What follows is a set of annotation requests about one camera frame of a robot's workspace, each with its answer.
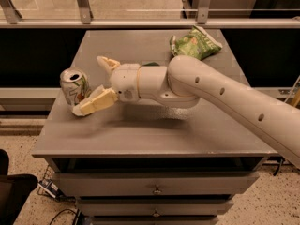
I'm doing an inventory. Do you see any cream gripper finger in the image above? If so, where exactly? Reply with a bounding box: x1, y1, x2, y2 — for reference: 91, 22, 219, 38
97, 56, 120, 76
72, 85, 118, 116

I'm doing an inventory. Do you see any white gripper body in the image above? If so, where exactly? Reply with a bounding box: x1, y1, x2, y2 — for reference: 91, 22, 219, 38
111, 64, 141, 102

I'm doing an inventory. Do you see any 7up soda can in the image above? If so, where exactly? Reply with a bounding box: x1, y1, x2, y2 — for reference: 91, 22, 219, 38
60, 67, 91, 116

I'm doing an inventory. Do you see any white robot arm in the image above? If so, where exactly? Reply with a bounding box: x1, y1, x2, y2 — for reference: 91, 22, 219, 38
72, 55, 300, 167

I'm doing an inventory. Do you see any green and yellow sponge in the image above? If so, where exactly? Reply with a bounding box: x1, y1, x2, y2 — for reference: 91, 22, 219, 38
142, 62, 159, 67

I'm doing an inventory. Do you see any grey drawer cabinet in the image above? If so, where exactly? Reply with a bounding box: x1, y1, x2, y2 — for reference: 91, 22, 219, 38
31, 28, 286, 225

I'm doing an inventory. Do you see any green chip bag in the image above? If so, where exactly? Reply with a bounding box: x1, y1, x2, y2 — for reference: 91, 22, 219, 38
169, 26, 222, 60

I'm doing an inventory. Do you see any power strip on floor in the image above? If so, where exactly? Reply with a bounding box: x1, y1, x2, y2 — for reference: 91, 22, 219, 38
38, 179, 60, 199

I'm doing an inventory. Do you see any metal window railing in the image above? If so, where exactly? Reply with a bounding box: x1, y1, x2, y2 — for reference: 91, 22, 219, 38
0, 0, 300, 29

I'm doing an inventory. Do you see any middle grey drawer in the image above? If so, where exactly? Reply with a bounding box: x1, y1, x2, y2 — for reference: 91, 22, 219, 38
77, 199, 233, 217

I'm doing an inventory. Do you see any grey drawer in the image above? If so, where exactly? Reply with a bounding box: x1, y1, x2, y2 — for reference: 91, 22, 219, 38
52, 172, 259, 197
77, 199, 233, 217

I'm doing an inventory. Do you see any top grey drawer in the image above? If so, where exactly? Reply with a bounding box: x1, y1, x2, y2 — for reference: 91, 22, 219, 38
52, 172, 259, 197

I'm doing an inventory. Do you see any black chair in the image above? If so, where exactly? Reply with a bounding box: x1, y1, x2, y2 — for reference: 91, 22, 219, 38
0, 149, 38, 225

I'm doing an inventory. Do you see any black floor cable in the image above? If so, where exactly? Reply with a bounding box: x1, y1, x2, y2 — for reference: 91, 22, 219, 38
48, 207, 83, 225

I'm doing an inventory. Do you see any yellow wooden frame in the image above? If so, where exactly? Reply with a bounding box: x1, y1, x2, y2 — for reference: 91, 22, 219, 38
291, 88, 300, 107

